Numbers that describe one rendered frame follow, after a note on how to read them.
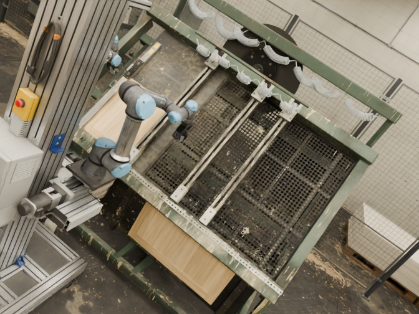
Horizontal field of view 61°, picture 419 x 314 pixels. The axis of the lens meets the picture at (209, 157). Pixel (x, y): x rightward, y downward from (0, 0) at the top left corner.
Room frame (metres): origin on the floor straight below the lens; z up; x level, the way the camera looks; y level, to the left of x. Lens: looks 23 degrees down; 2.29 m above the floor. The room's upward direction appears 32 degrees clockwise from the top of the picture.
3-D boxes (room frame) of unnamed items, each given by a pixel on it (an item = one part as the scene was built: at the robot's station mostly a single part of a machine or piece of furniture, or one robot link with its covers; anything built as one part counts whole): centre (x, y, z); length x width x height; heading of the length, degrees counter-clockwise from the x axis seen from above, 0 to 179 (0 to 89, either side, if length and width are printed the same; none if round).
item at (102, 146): (1.81, 0.54, 1.20); 0.13 x 0.12 x 0.14; 66
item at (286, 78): (3.31, 0.05, 1.85); 0.80 x 0.06 x 0.80; 78
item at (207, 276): (2.36, -0.20, 0.53); 0.90 x 0.02 x 0.55; 78
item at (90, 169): (1.81, 0.55, 1.09); 0.15 x 0.15 x 0.10
